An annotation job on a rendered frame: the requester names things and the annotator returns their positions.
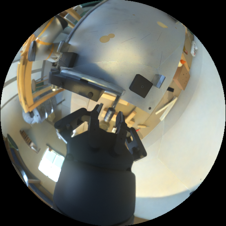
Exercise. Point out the light wooden block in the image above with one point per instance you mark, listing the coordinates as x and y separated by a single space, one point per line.
132 115

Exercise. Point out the steel threaded rod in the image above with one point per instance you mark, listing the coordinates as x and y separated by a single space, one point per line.
116 101

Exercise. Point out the bright window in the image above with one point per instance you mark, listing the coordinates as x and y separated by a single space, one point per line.
51 166

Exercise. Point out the dark clamp block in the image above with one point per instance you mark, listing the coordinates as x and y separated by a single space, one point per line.
77 88

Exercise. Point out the black square jig block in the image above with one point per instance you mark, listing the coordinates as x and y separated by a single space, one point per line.
141 86
69 59

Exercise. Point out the wooden stool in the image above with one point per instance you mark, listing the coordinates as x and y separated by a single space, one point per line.
38 83

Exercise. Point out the grey metal end stop bar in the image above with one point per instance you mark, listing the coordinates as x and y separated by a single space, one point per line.
91 79

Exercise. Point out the white flat strip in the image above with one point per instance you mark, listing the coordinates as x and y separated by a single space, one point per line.
166 109

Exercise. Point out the orange and white bottle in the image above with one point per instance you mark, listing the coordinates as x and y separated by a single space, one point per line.
181 62

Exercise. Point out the wooden slatted rack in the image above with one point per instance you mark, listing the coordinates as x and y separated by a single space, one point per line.
29 140

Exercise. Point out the grey rough sheet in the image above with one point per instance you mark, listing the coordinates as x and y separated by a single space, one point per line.
40 113

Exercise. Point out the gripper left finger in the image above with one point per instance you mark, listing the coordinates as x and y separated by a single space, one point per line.
74 118

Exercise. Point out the small black block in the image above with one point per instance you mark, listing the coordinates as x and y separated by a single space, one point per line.
170 89

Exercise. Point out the knurled steel range nut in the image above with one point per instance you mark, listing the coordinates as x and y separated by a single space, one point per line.
109 114

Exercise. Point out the grey jig base plate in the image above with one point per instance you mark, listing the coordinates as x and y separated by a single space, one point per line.
123 53

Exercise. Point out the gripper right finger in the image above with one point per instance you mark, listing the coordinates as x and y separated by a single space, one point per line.
121 134

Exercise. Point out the brown cardboard box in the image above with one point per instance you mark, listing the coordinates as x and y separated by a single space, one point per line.
181 78

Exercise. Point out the silver drum with yellow bands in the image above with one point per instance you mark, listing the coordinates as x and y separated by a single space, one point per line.
51 33

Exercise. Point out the wooden brood frame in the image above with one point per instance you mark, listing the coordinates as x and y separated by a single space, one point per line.
25 79

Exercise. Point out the white box with red marks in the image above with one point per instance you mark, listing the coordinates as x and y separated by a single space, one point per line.
194 48

